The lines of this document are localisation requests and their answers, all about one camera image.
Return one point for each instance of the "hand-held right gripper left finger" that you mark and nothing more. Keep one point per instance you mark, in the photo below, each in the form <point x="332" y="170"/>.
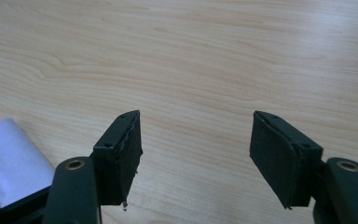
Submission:
<point x="115" y="168"/>

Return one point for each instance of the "white cloth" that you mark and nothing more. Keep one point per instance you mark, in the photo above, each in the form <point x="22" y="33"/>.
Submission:
<point x="9" y="161"/>

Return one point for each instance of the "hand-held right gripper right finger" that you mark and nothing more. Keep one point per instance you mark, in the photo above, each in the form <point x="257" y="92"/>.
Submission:
<point x="279" y="161"/>

